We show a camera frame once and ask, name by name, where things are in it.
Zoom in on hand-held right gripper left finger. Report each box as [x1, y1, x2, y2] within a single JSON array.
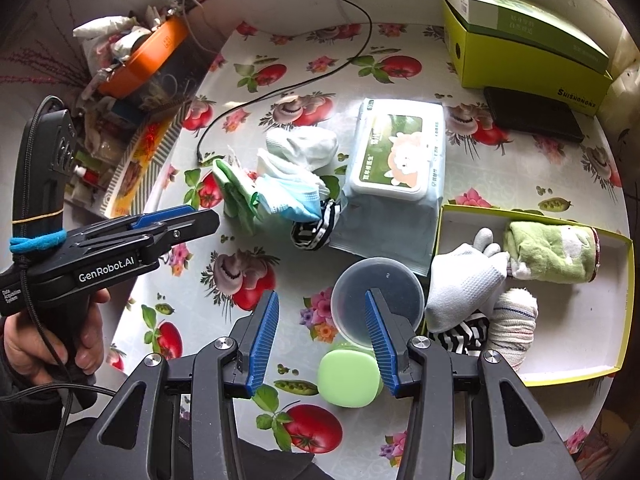
[[60, 290, 281, 480]]

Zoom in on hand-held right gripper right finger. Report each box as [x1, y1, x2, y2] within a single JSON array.
[[364, 289, 583, 480]]

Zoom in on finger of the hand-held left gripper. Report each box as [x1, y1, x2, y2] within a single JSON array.
[[70, 209, 221, 261], [131, 205, 196, 231]]

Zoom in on large black white striped sock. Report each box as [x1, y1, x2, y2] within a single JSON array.
[[425, 310, 491, 357]]

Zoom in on plain white towel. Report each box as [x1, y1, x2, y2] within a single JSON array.
[[256, 149, 326, 191]]

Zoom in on white knit glove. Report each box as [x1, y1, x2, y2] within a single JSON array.
[[424, 227, 511, 333]]

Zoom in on white towel with thin stripes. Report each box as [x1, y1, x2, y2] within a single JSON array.
[[487, 287, 540, 373]]

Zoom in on white and mint sock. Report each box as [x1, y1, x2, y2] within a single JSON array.
[[265, 127, 340, 173]]

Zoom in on yellow-green cardboard tray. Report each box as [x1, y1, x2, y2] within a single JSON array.
[[420, 204, 635, 388]]

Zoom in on green patterned sock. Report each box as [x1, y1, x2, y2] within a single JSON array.
[[502, 221, 601, 286]]

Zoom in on person's left hand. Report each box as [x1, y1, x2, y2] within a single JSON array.
[[0, 287, 112, 396]]

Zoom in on green square case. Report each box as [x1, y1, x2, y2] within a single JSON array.
[[316, 342, 386, 407]]

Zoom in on green cloth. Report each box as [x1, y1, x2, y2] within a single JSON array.
[[211, 157, 261, 236]]

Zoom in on yellow red printed carton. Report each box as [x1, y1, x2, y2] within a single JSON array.
[[102, 105, 193, 218]]

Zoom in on round clear plastic container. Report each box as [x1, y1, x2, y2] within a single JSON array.
[[330, 256, 426, 348]]

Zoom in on floral vinyl tablecloth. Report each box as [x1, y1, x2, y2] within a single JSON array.
[[102, 22, 631, 480]]

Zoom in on blue face mask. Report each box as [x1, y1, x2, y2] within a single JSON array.
[[255, 175, 331, 222]]

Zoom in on small black white striped sock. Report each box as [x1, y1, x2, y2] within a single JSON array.
[[291, 200, 346, 251]]

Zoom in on dark clear storage bin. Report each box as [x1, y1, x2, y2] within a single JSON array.
[[135, 40, 201, 111]]

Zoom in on orange plastic basin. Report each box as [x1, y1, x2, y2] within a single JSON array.
[[97, 15, 190, 100]]

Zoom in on dried purple twigs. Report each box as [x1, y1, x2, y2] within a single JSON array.
[[15, 45, 96, 91]]

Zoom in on pale blue wet wipes pack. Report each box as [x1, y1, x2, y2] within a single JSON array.
[[330, 97, 446, 276]]

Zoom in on white plastic bag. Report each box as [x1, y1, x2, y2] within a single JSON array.
[[72, 15, 138, 41]]

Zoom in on black flat box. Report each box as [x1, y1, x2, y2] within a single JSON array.
[[482, 86, 586, 142]]

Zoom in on yellow-green shoe box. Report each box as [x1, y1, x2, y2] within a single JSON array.
[[441, 0, 615, 107]]

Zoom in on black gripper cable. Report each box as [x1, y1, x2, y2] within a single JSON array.
[[0, 96, 121, 480]]

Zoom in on black charging cable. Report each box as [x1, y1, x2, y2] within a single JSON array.
[[196, 0, 373, 163]]

